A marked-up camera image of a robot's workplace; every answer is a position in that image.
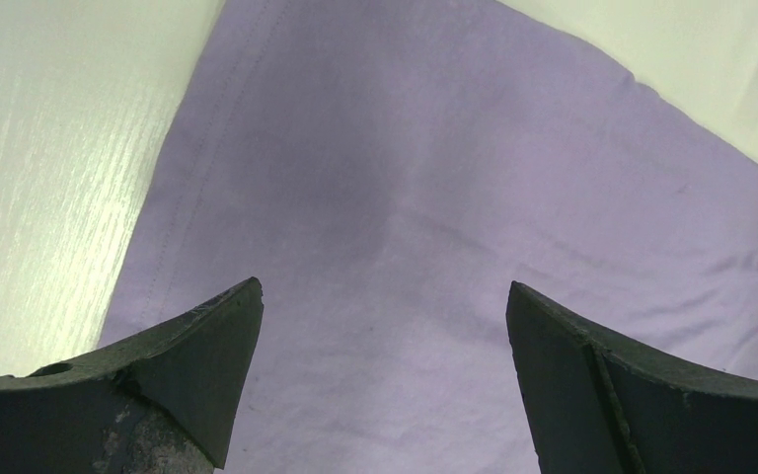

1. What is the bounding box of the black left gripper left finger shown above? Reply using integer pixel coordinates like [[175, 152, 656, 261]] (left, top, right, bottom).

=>
[[0, 277, 264, 473]]

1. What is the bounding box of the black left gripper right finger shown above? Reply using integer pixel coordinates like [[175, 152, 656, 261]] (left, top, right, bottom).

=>
[[506, 282, 758, 473]]

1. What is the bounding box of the purple t shirt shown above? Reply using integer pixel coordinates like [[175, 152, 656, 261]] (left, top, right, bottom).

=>
[[101, 1, 758, 473]]

